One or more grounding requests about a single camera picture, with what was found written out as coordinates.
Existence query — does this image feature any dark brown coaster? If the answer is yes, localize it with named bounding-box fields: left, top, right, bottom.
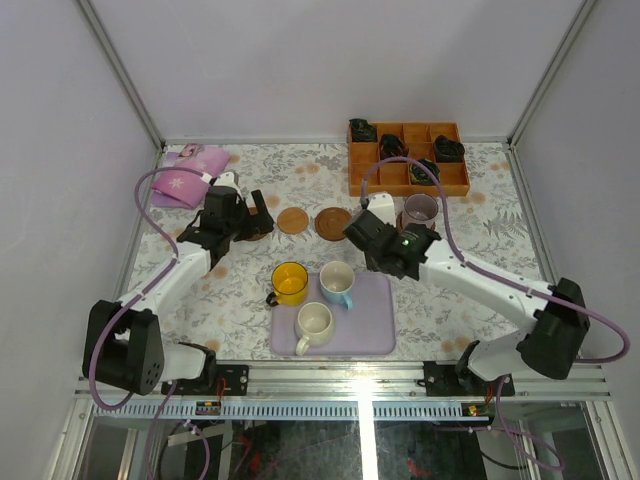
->
left=239, top=207, right=264, bottom=241
left=315, top=207, right=352, bottom=242
left=396, top=213, right=435, bottom=231

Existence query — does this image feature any light wooden coaster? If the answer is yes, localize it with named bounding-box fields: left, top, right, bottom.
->
left=277, top=207, right=309, bottom=235

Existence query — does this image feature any purple mug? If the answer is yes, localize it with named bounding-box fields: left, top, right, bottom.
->
left=401, top=193, right=439, bottom=229

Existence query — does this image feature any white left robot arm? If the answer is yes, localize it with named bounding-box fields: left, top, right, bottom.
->
left=82, top=172, right=274, bottom=395

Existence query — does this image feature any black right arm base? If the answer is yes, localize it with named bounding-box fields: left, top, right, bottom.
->
left=415, top=361, right=500, bottom=397

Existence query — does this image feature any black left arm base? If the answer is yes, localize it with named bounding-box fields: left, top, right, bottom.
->
left=175, top=364, right=249, bottom=398

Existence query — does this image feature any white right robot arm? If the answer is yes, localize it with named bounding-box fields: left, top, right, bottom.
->
left=343, top=194, right=590, bottom=395

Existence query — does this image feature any light blue mug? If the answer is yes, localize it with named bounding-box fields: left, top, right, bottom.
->
left=319, top=261, right=355, bottom=310

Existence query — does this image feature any pink folded cloth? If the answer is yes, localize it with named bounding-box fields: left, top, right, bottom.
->
left=151, top=143, right=231, bottom=210

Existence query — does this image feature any yellow mug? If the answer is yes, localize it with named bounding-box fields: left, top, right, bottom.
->
left=265, top=262, right=309, bottom=307

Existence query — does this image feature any lavender tray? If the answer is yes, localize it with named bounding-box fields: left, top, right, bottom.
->
left=270, top=272, right=396, bottom=357

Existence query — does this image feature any dark green rolled sock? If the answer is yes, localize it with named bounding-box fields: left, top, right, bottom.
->
left=409, top=158, right=440, bottom=186

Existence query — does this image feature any cream white mug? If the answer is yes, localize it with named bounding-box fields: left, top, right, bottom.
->
left=295, top=302, right=336, bottom=356

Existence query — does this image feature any black rolled sock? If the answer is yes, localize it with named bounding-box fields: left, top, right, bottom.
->
left=349, top=118, right=378, bottom=143
left=379, top=133, right=409, bottom=160
left=433, top=135, right=465, bottom=163

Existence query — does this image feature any orange wooden compartment box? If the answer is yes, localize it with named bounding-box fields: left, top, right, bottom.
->
left=347, top=121, right=470, bottom=197

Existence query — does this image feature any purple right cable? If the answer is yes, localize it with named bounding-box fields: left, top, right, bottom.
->
left=359, top=157, right=631, bottom=474

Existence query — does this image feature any aluminium front rail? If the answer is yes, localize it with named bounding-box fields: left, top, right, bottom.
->
left=76, top=361, right=612, bottom=422

